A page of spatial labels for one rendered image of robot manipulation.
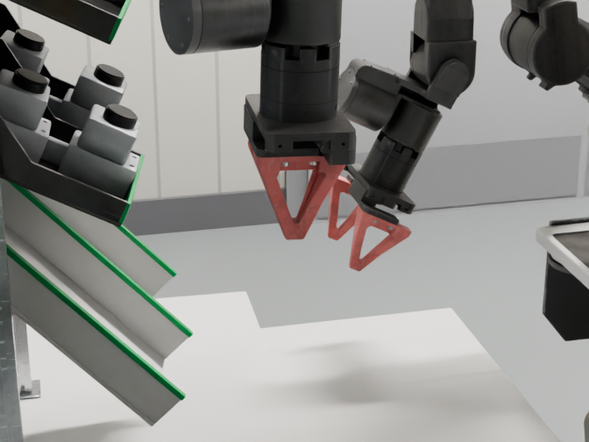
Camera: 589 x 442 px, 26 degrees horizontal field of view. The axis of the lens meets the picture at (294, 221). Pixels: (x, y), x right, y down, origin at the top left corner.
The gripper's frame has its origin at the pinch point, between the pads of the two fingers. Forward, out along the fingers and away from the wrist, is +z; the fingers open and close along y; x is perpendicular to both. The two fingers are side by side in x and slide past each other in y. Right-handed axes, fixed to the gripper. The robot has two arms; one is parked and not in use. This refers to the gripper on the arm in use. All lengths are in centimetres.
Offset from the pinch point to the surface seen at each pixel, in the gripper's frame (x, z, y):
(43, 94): -18.4, -4.8, -21.6
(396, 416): 19, 37, -34
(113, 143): -12.5, -0.7, -19.8
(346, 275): 68, 121, -259
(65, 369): -17, 38, -51
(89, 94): -14.0, -1.2, -34.2
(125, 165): -11.5, 1.5, -20.2
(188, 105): 25, 79, -305
